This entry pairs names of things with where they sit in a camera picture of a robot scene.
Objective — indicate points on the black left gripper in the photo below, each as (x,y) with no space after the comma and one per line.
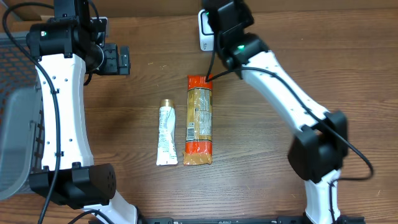
(115,66)

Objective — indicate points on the white tube gold cap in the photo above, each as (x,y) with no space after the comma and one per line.
(166,151)

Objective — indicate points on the orange pasta package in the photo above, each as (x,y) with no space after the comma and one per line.
(198,143)

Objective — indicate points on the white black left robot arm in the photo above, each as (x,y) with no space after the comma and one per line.
(64,50)

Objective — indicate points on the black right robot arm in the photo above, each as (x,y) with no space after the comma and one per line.
(320,137)

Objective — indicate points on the white barcode scanner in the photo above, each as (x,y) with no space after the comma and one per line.
(206,34)

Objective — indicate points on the grey plastic shopping basket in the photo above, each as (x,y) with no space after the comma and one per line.
(22,124)

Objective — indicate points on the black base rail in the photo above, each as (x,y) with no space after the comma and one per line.
(279,220)

